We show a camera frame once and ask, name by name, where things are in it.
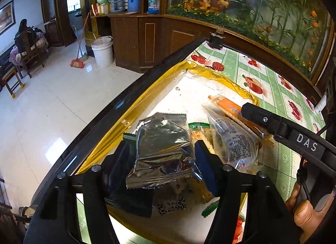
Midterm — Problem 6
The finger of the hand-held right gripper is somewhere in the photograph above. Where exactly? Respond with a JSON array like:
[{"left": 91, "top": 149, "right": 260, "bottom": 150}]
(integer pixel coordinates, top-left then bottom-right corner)
[{"left": 241, "top": 102, "right": 289, "bottom": 140}]

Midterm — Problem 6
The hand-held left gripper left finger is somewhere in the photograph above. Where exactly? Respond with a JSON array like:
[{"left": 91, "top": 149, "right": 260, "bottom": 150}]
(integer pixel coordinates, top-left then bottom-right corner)
[{"left": 24, "top": 140, "right": 132, "bottom": 244}]

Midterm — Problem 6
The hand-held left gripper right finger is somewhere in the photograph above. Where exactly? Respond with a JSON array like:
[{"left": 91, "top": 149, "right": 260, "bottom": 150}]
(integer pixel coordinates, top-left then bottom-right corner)
[{"left": 194, "top": 140, "right": 301, "bottom": 244}]

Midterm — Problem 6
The orange cracker packet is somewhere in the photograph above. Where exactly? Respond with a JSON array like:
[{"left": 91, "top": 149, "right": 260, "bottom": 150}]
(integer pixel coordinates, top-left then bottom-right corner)
[{"left": 208, "top": 95, "right": 275, "bottom": 148}]

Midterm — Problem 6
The clear printed snack packet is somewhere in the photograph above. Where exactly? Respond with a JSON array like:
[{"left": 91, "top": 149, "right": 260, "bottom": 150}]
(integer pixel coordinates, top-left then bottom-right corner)
[{"left": 202, "top": 102, "right": 261, "bottom": 174}]

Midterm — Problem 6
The yellow green cracker packet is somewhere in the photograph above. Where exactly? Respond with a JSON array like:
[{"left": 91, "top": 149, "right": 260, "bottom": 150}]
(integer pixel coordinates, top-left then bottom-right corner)
[
  {"left": 188, "top": 121, "right": 221, "bottom": 218},
  {"left": 201, "top": 126, "right": 216, "bottom": 155}
]

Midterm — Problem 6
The dark green snack packet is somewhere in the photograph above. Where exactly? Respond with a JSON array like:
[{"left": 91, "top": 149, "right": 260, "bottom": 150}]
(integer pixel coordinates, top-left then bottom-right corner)
[{"left": 105, "top": 132, "right": 154, "bottom": 219}]

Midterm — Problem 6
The silver foil snack packet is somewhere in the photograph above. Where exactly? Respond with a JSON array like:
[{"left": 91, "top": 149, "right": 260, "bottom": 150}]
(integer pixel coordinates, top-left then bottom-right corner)
[{"left": 126, "top": 112, "right": 200, "bottom": 190}]

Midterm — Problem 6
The white tray with yellow tape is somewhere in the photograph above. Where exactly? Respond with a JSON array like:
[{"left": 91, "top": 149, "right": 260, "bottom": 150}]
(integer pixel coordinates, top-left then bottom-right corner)
[{"left": 76, "top": 60, "right": 260, "bottom": 244}]

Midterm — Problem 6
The person's right hand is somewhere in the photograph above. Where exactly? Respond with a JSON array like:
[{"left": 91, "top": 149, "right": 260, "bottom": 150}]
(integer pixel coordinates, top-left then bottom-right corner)
[{"left": 286, "top": 183, "right": 336, "bottom": 243}]

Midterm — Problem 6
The black white wrapped candy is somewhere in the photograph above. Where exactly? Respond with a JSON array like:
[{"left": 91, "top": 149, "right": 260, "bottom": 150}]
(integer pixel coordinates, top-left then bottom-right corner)
[
  {"left": 154, "top": 196, "right": 187, "bottom": 216},
  {"left": 169, "top": 178, "right": 190, "bottom": 196}
]

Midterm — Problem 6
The small black metal cup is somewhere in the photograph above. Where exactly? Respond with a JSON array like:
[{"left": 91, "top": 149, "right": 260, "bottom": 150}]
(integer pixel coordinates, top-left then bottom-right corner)
[{"left": 207, "top": 33, "right": 225, "bottom": 50}]

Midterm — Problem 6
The red broom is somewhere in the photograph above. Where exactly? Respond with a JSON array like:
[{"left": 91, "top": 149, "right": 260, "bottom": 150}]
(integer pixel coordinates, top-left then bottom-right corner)
[{"left": 70, "top": 12, "right": 91, "bottom": 69}]

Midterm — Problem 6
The flower painted glass panel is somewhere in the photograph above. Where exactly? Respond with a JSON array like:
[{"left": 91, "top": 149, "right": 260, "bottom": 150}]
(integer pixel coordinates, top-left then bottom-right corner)
[{"left": 167, "top": 0, "right": 334, "bottom": 78}]

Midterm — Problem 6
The white plastic bucket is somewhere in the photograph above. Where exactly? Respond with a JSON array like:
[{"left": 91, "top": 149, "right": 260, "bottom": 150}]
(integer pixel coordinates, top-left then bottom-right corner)
[{"left": 91, "top": 37, "right": 115, "bottom": 68}]

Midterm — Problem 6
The dark carved wooden furniture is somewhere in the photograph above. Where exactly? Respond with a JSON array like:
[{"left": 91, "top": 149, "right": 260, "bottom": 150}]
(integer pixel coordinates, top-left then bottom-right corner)
[{"left": 0, "top": 178, "right": 34, "bottom": 244}]

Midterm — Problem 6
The brown wooden cabinet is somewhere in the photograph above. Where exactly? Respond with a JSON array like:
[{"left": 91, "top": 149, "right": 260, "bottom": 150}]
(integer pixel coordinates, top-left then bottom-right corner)
[{"left": 91, "top": 13, "right": 323, "bottom": 97}]

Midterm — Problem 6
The wooden stool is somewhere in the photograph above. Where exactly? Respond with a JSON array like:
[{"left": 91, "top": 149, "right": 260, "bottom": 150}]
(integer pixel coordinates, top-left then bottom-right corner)
[{"left": 0, "top": 65, "right": 26, "bottom": 99}]

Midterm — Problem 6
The wooden chair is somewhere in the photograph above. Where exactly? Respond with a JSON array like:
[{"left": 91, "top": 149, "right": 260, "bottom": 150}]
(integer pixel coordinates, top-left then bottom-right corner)
[{"left": 15, "top": 30, "right": 46, "bottom": 78}]

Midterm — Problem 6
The brown wicker basket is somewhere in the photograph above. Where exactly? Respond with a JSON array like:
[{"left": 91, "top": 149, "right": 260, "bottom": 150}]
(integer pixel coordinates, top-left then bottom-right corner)
[{"left": 45, "top": 21, "right": 64, "bottom": 47}]

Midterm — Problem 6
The red yellow box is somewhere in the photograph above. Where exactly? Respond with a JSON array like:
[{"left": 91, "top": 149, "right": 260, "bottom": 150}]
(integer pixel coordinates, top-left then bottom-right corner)
[{"left": 91, "top": 4, "right": 111, "bottom": 16}]

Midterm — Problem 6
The blue green bottle pack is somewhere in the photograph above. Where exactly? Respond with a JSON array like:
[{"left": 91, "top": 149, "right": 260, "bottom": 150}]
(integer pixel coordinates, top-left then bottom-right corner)
[{"left": 147, "top": 0, "right": 161, "bottom": 15}]

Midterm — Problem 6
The framed wall painting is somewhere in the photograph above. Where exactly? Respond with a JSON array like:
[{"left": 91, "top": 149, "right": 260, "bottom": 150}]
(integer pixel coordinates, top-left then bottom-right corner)
[{"left": 0, "top": 0, "right": 15, "bottom": 36}]

